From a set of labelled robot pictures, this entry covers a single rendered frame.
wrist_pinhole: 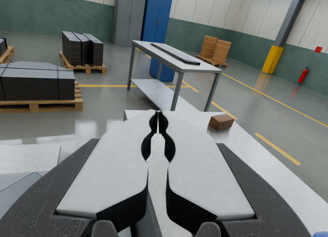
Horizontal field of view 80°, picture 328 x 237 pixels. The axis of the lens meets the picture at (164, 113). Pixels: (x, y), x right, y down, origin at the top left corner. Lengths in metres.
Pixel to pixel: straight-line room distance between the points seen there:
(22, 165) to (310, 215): 1.17
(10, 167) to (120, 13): 7.32
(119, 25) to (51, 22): 2.33
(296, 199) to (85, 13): 8.27
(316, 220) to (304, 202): 0.06
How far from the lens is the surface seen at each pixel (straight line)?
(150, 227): 0.65
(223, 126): 1.04
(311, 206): 0.86
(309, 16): 9.75
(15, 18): 8.55
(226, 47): 8.03
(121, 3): 8.09
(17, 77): 3.05
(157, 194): 0.62
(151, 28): 8.56
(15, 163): 1.19
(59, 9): 8.44
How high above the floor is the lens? 1.52
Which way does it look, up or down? 27 degrees down
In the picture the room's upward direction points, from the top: 12 degrees clockwise
